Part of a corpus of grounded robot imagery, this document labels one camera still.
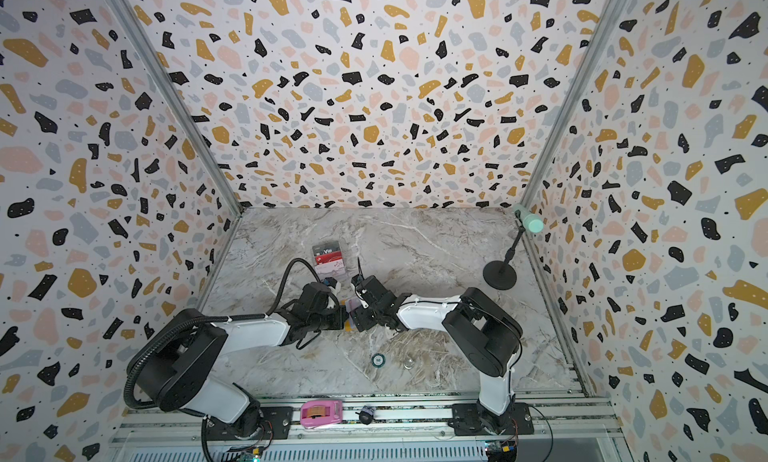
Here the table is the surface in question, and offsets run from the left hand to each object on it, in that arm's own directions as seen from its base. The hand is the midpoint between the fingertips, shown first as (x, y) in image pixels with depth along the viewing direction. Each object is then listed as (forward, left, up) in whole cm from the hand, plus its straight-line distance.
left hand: (355, 311), depth 90 cm
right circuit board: (-35, -38, -4) cm, 51 cm away
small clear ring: (-15, -16, -1) cm, 22 cm away
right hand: (+1, -1, 0) cm, 2 cm away
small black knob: (-27, -5, +1) cm, 28 cm away
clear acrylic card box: (+18, +10, +1) cm, 21 cm away
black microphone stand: (+14, -49, -3) cm, 51 cm away
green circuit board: (-34, +22, -3) cm, 41 cm away
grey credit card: (+22, +12, +2) cm, 25 cm away
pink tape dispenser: (-27, +6, +1) cm, 27 cm away
